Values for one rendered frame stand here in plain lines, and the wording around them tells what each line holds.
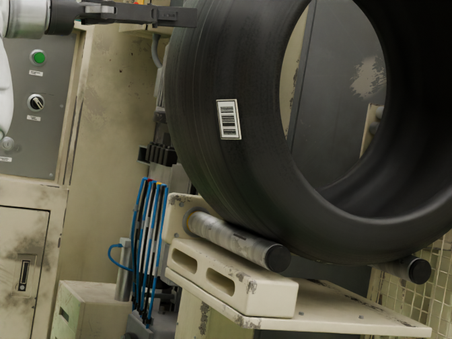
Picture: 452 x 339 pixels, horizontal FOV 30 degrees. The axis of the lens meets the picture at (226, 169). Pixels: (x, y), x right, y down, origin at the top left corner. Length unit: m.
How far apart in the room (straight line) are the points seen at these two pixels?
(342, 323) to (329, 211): 0.20
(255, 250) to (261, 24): 0.36
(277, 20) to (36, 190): 0.84
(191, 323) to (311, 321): 0.43
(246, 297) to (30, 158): 0.79
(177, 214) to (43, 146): 0.45
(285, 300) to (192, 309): 0.44
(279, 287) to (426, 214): 0.28
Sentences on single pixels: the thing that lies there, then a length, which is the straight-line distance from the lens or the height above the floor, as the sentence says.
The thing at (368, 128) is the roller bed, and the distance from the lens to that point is 1.98.
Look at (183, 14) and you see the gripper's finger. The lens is 1.34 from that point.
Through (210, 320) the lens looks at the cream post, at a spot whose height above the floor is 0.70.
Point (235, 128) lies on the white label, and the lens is 1.25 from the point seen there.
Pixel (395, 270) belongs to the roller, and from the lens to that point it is 1.52.
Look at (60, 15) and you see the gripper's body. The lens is 1.25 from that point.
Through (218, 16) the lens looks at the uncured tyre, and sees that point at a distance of 1.30.
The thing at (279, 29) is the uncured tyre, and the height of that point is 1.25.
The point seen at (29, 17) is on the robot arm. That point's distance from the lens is 1.24.
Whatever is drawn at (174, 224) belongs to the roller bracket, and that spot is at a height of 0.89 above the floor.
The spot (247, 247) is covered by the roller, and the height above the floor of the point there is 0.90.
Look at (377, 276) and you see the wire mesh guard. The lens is 1.92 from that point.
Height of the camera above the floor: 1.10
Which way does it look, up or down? 3 degrees down
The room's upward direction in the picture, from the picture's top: 9 degrees clockwise
